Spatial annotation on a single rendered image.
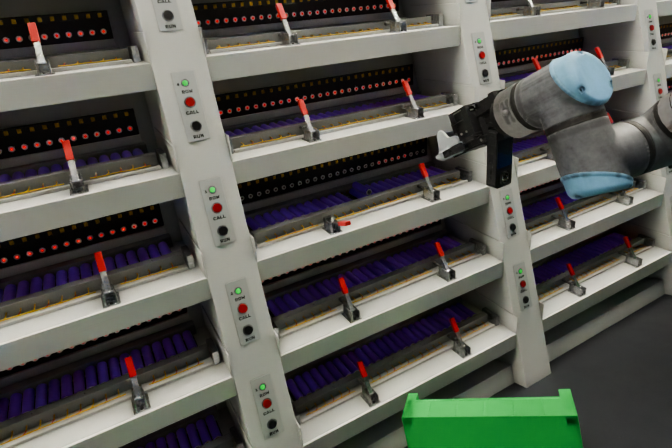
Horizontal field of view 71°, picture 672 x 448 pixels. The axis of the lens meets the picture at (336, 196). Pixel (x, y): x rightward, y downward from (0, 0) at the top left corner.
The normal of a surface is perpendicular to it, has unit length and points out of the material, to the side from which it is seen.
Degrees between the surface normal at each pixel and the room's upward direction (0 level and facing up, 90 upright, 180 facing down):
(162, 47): 90
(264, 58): 107
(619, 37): 90
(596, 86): 72
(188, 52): 90
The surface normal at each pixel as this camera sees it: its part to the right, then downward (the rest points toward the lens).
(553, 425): -0.30, 0.18
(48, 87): 0.49, 0.29
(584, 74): 0.36, -0.29
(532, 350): 0.44, 0.01
